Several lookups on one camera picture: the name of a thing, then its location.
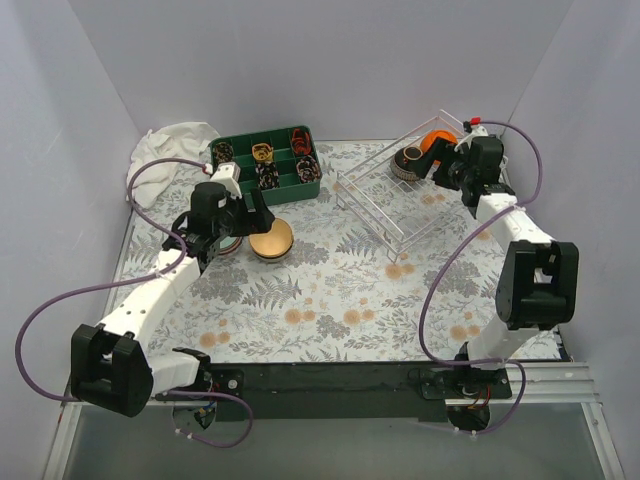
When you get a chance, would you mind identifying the beige bowl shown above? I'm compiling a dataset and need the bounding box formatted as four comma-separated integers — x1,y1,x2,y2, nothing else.
248,218,294,259

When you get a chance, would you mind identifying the olive brown bowl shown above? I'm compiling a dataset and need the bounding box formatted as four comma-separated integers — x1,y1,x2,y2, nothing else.
253,250,291,263

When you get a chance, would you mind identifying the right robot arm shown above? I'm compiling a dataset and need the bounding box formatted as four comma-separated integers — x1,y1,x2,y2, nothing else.
407,135,579,398

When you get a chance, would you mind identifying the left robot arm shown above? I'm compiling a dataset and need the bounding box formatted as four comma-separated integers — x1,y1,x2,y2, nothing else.
70,181,275,417

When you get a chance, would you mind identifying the orange bowl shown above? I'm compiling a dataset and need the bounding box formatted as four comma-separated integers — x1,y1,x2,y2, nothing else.
420,129,457,153

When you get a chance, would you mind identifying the black patterned bowl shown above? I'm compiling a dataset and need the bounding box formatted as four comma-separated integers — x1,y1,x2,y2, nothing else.
390,146,423,182

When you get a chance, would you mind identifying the black floral rolled sock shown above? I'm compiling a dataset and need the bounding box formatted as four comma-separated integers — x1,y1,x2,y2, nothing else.
255,162,279,190

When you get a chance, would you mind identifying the green plastic organizer tray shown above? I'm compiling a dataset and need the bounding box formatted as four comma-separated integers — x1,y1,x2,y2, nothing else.
209,125,323,206

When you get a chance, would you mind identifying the dark patterned rolled sock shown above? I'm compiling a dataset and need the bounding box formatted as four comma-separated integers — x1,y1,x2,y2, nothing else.
212,142,234,164

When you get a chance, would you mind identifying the yellow rolled sock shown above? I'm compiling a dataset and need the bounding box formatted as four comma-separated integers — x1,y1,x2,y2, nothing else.
252,142,274,163

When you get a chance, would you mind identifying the pink rose rolled sock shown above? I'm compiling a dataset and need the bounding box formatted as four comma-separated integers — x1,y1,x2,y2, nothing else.
296,155,322,184

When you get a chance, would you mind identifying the white crumpled cloth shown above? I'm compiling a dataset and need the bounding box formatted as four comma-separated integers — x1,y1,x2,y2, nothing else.
125,121,222,209

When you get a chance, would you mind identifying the orange black rolled sock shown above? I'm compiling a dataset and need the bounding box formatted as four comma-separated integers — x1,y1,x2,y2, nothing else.
291,128,312,156

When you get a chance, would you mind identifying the floral table mat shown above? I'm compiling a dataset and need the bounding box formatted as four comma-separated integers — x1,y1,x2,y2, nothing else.
148,142,504,362

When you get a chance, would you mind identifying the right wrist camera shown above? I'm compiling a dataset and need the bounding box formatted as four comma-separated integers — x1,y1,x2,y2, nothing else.
455,117,490,151

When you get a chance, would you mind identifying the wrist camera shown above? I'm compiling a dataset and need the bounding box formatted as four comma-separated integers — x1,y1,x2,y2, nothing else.
455,117,490,151
205,162,242,199

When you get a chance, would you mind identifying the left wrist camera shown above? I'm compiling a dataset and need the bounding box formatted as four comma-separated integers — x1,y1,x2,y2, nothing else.
205,162,242,199

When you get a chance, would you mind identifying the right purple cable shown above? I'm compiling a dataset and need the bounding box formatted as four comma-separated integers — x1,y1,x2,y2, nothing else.
419,118,544,435

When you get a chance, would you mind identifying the purple cable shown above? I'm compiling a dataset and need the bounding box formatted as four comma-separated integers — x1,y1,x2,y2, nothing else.
419,118,544,435
14,158,255,449

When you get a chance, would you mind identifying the white wire dish rack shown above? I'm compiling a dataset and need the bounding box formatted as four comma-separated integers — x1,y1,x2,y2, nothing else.
337,110,467,262

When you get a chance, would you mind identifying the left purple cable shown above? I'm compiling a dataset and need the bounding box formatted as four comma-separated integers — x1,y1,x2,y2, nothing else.
14,158,255,449

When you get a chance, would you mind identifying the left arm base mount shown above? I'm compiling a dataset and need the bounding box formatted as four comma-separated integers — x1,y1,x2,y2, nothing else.
153,372,247,433

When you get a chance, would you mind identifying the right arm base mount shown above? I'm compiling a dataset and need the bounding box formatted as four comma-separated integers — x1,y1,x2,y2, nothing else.
408,366,512,434

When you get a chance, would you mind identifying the aluminium frame rail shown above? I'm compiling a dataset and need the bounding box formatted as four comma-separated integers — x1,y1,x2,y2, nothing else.
64,359,601,406

